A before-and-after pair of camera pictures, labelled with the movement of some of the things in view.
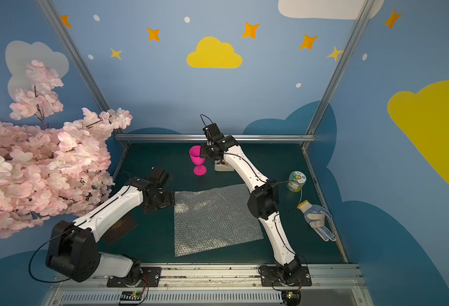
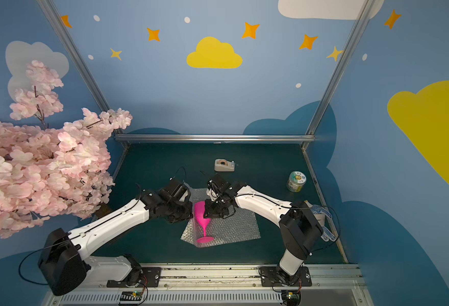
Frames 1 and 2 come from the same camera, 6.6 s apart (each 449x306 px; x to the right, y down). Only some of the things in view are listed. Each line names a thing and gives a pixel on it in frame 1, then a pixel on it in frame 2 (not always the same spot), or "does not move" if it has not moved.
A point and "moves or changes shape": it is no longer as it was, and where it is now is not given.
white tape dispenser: [222, 166] does not move
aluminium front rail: [343, 285] does not move
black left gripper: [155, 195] -> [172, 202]
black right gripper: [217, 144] -> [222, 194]
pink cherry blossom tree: [31, 171] does not move
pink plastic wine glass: [195, 153] -> [199, 211]
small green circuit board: [131, 297] does not move
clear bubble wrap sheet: [212, 219] moves or changes shape
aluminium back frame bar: [199, 136] does not move
